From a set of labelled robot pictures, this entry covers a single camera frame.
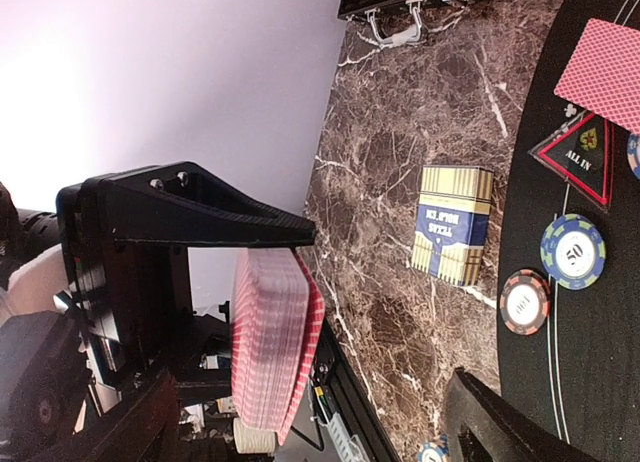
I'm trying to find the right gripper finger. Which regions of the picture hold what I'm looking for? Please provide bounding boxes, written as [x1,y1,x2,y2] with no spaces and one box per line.
[444,367,593,462]

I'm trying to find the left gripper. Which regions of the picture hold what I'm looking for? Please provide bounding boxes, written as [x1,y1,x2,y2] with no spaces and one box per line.
[1,162,316,461]

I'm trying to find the blue chip stack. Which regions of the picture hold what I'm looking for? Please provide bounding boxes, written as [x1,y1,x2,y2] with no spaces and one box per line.
[418,434,450,462]

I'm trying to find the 100 chips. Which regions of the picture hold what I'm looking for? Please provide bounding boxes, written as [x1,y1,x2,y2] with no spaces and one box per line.
[499,269,551,336]

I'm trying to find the red-backed playing card deck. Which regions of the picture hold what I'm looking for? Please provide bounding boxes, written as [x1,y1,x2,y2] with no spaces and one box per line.
[231,248,325,445]

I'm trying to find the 50 chips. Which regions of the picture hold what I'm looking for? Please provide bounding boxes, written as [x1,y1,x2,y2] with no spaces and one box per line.
[540,213,606,291]

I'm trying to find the red card deck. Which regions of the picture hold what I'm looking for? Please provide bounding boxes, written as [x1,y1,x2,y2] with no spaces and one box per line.
[411,165,494,287]

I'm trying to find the red triangular all-in marker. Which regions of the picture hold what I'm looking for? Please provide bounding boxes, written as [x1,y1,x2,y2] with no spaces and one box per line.
[529,111,614,211]

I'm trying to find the card dealt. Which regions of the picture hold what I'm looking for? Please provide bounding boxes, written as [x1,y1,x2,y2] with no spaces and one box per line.
[554,18,639,134]

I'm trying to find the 10 chips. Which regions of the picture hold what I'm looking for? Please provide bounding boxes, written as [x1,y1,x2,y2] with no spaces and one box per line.
[627,133,640,179]

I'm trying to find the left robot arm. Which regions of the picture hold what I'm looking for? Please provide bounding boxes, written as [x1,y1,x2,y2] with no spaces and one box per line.
[1,162,316,461]

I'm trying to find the round black poker mat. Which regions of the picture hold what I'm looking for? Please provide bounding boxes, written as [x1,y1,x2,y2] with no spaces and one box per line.
[497,0,639,461]

